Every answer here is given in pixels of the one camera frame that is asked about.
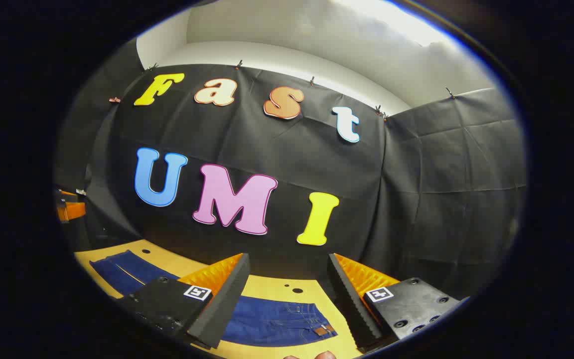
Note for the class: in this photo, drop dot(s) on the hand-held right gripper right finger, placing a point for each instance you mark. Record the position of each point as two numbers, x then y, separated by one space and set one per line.
349 299

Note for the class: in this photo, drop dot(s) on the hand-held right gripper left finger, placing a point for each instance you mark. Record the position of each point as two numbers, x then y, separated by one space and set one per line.
227 299

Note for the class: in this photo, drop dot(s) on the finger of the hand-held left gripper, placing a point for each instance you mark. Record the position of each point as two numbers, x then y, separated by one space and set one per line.
68 194
70 211

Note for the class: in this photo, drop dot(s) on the blue denim jeans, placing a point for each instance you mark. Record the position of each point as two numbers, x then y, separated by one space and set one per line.
277 319

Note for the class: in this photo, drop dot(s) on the black backdrop cloth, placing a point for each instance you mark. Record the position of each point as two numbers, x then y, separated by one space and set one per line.
297 159

